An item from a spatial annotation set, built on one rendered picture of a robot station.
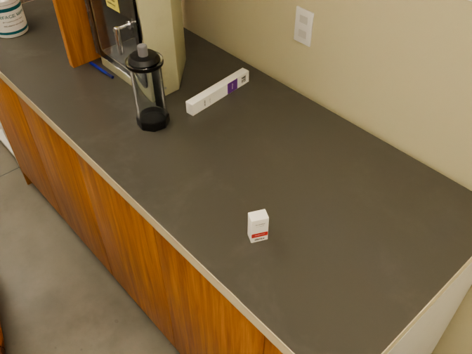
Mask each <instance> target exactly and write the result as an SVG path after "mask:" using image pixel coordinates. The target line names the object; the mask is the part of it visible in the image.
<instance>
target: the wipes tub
mask: <svg viewBox="0 0 472 354"><path fill-rule="evenodd" d="M27 30H28V25H27V21H26V17H25V14H24V11H23V9H22V4H21V2H20V0H0V37H1V38H14V37H19V36H21V35H23V34H24V33H26V31H27Z"/></svg>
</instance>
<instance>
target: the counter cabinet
mask: <svg viewBox="0 0 472 354"><path fill-rule="evenodd" d="M0 121H1V124H2V126H3V128H4V131H5V133H6V136H7V138H8V141H9V143H10V144H11V147H12V149H13V152H14V155H15V157H16V159H17V161H18V164H19V166H20V169H21V171H22V174H23V176H24V178H25V180H26V183H27V184H28V185H29V184H31V183H33V184H34V185H35V186H36V188H37V189H38V190H39V191H40V193H41V194H42V195H43V196H44V197H45V198H46V199H47V200H48V201H49V203H50V204H51V205H52V206H53V207H54V209H55V210H56V211H57V212H58V213H59V214H60V215H61V216H62V217H63V219H64V220H65V221H66V222H67V224H68V225H69V226H70V227H71V228H72V229H73V231H75V232H76V234H77V235H78V236H79V237H80V238H81V240H82V241H83V242H84V243H85V244H86V246H87V247H88V248H89V249H90V250H91V251H92V252H93V253H94V254H95V256H96V257H97V258H98V259H99V261H100V262H101V263H102V264H103V265H104V266H105V267H106V268H107V269H108V271H109V272H110V273H111V274H112V275H113V277H114V278H115V279H116V280H117V281H118V283H120V285H121V286H122V287H123V288H124V289H125V290H126V292H127V293H128V294H129V295H130V296H131V298H132V299H133V300H134V301H135V302H136V303H137V304H138V305H139V306H140V308H141V309H142V310H143V311H144V312H145V314H146V315H147V316H148V317H149V318H150V319H151V320H152V321H153V322H154V324H155V325H156V326H157V327H158V329H159V330H160V331H161V332H162V333H163V335H165V337H166V338H167V339H168V340H169V341H170V342H171V343H172V345H173V346H174V347H175V348H176V350H177V351H178V352H179V353H180V354H283V353H282V352H281V351H280V350H279V349H278V348H277V347H276V346H275V345H273V344H272V343H271V342H270V341H269V340H268V339H267V338H266V337H265V336H264V335H263V334H262V333H261V332H260V331H259V330H258V329H257V328H256V327H255V326H254V325H253V324H252V323H251V322H250V321H249V320H248V319H247V318H246V317H245V316H243V314H241V312H240V311H238V309H236V307H234V305H233V304H231V302H229V300H227V298H226V297H224V295H222V293H220V291H219V290H217V289H216V288H215V287H214V286H213V285H212V284H211V283H210V282H209V281H208V280H207V279H206V278H205V277H204V276H203V275H202V274H201V273H200V272H199V271H198V270H197V269H196V268H195V267H194V266H193V265H192V264H191V263H190V262H189V261H187V260H186V259H185V258H184V257H183V256H182V255H181V254H180V253H179V252H178V251H177V250H176V249H175V248H174V247H173V246H172V245H171V244H170V243H169V242H168V241H167V240H166V239H165V238H164V237H163V236H162V235H161V234H160V233H159V232H157V231H156V230H155V229H154V228H153V227H152V226H151V225H150V224H149V223H148V222H147V221H146V220H145V219H144V218H143V217H142V216H141V215H140V214H139V213H138V212H137V211H136V210H135V209H134V208H133V207H132V206H131V205H130V204H129V203H128V202H127V201H126V200H125V199H124V198H123V197H122V196H121V195H120V194H119V193H118V192H117V191H116V190H115V189H114V188H113V187H112V186H111V185H110V184H109V183H108V182H107V181H106V180H105V179H104V178H103V177H102V176H100V175H99V174H98V173H97V172H96V171H95V170H94V169H93V168H92V167H91V166H90V165H89V164H88V163H87V162H86V161H85V160H84V159H83V158H82V157H81V156H80V155H79V154H78V153H77V152H76V151H75V150H74V149H73V148H72V147H70V146H69V145H68V144H67V143H66V142H65V141H64V140H63V139H62V138H61V137H60V136H59V135H58V134H57V133H56V132H55V131H54V130H53V129H52V128H51V127H50V126H49V125H48V124H47V123H46V122H45V121H44V120H43V119H42V118H41V117H40V116H39V115H38V114H37V113H36V112H35V111H34V110H33V109H32V108H31V107H30V106H29V105H28V104H27V103H26V102H25V101H24V100H23V99H22V98H21V97H20V96H19V95H18V94H17V93H16V92H15V91H14V90H13V89H11V88H10V87H9V86H8V85H7V84H6V83H5V82H4V81H3V80H2V79H1V78H0ZM471 285H472V262H471V263H470V265H469V266H468V267H467V268H466V269H465V270H464V271H463V272H462V273H461V275H460V276H458V278H457V279H456V280H455V281H453V283H452V284H451V285H450V286H449V287H448V288H447V289H446V290H445V292H444V293H443V294H442V295H441V296H440V297H439V298H438V299H437V301H436V302H435V303H434V304H433V305H432V306H431V307H430V308H429V309H428V310H427V311H426V312H425V313H424V314H423V315H422V316H421V317H420V319H419V320H418V321H417V322H416V323H415V324H414V325H413V326H412V328H411V329H410V330H409V331H408V332H407V333H406V334H405V335H404V336H403V337H402V338H401V340H399V342H397V343H396V345H395V346H394V347H393V348H392V349H391V350H390V351H389V352H388V353H387V354H431V353H432V352H433V350H434V348H435V347H436V345H437V343H438V342H439V340H440V338H441V336H442V335H443V333H444V331H445V330H446V328H447V326H448V324H449V323H450V321H451V319H452V318H453V316H454V314H455V313H456V311H457V309H458V307H459V306H460V304H461V302H462V301H463V299H464V297H465V295H466V293H467V292H468V290H469V289H470V287H471Z"/></svg>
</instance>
